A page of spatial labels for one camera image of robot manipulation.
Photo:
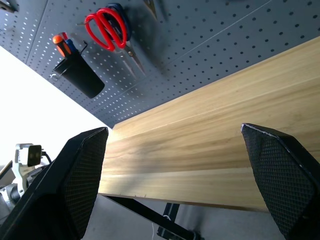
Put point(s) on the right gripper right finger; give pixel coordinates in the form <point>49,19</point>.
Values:
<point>282,180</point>

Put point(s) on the black metal table frame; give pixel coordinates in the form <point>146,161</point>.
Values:
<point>140,210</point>

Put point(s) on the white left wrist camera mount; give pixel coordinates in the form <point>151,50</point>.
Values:
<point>21,172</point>

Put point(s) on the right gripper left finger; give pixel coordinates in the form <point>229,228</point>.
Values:
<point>62,187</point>

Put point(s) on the grey metal pegboard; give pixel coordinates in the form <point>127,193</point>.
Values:
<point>200,50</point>

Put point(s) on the orange black screwdriver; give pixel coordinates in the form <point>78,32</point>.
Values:
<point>61,47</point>

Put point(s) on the black tool cup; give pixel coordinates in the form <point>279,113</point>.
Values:
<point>82,77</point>

